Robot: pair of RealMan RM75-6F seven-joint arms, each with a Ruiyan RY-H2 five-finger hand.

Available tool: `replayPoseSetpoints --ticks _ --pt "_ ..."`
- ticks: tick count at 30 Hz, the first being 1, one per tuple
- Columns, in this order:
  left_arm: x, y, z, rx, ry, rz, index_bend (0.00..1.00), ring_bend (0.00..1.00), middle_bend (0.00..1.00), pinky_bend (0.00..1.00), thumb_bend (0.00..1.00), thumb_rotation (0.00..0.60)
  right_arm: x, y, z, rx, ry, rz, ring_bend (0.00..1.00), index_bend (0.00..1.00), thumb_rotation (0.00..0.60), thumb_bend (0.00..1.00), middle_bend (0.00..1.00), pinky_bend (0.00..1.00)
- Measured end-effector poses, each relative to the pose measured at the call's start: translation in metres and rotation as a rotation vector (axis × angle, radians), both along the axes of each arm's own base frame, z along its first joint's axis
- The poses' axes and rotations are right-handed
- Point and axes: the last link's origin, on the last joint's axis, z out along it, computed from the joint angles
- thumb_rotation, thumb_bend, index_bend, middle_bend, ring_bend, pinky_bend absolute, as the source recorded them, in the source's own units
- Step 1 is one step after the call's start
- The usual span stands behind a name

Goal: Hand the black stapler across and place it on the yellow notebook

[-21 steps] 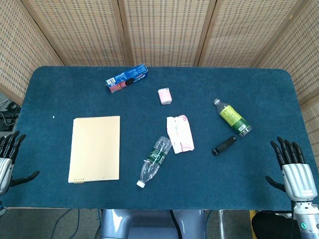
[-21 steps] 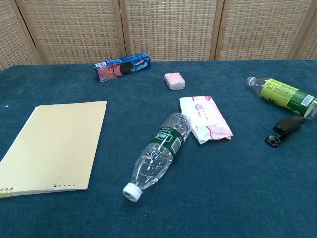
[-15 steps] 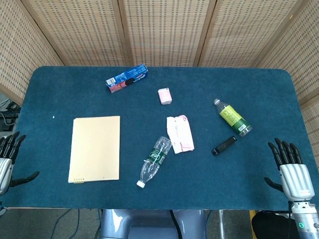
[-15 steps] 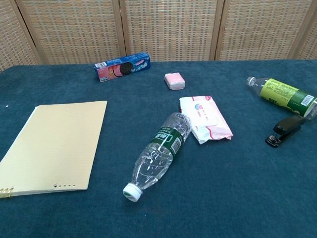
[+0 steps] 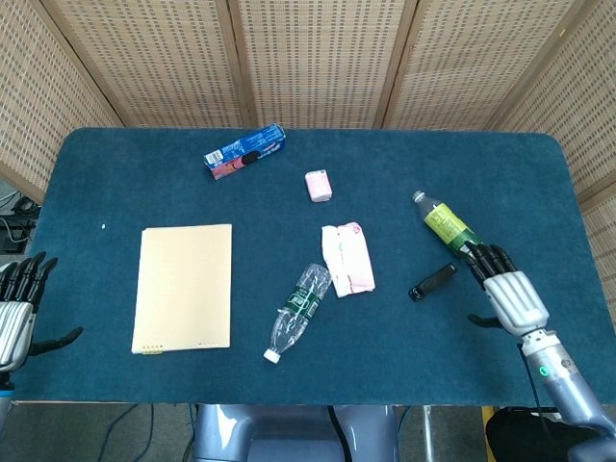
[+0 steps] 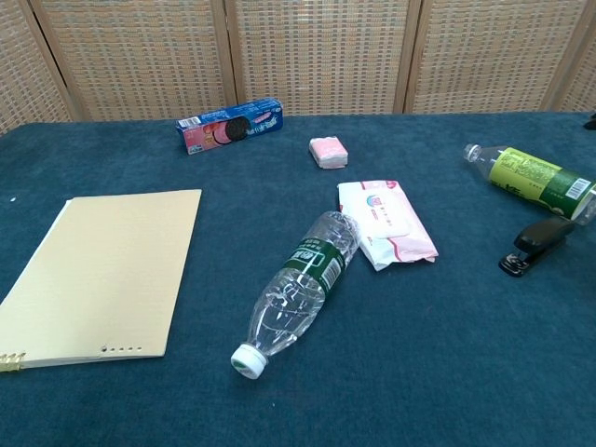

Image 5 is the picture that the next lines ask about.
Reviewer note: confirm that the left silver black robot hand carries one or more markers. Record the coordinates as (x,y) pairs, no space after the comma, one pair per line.
(12,317)

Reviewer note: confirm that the woven bamboo folding screen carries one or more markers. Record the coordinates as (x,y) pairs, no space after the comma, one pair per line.
(317,62)

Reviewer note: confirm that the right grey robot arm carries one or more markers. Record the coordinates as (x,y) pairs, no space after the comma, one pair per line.
(568,385)

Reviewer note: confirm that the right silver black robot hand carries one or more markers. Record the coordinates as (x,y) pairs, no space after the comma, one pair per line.
(515,296)

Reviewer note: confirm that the black bag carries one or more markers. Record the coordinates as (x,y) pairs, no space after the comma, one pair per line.
(524,438)

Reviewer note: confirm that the grey robot torso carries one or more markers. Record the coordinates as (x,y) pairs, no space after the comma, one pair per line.
(289,433)

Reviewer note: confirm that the clear bottle dark green label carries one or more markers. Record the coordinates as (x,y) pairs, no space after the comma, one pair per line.
(300,303)

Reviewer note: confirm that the small pink tissue pack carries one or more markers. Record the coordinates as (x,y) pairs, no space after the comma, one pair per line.
(318,186)

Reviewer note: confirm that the metal table leg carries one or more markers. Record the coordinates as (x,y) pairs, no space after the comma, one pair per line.
(427,433)

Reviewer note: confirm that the blue cookie box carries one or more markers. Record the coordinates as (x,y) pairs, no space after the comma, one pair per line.
(245,150)

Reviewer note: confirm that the white pink wet wipes pack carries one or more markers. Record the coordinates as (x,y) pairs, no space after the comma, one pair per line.
(349,260)

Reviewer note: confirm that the beige spiral notebook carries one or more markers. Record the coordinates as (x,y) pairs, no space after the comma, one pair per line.
(183,289)

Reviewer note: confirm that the clear bottle yellow-green label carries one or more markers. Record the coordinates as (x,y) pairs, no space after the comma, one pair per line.
(447,223)

